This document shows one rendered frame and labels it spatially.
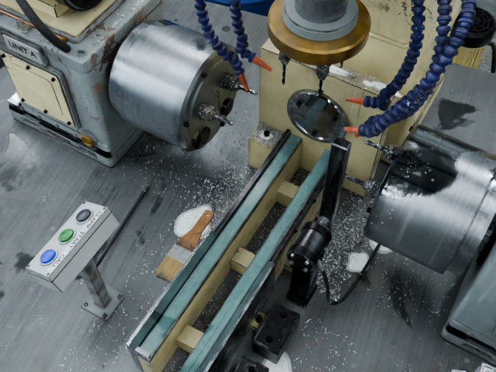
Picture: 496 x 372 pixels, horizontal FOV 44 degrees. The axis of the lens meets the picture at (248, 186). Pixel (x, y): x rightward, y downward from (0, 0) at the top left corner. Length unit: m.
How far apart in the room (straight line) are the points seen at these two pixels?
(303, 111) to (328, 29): 0.36
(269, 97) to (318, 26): 0.40
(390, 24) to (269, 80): 0.28
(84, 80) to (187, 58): 0.23
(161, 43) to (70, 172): 0.45
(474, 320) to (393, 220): 0.27
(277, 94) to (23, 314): 0.73
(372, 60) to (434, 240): 0.44
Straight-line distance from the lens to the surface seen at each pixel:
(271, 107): 1.44
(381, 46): 1.35
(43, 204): 1.57
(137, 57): 1.33
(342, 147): 1.03
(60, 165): 1.63
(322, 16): 1.06
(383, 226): 1.18
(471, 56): 2.20
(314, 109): 1.36
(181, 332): 1.30
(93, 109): 1.44
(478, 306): 1.25
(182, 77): 1.27
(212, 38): 1.21
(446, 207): 1.14
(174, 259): 1.42
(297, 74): 1.33
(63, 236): 1.18
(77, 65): 1.34
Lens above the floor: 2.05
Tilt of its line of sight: 55 degrees down
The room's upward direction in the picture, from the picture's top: straight up
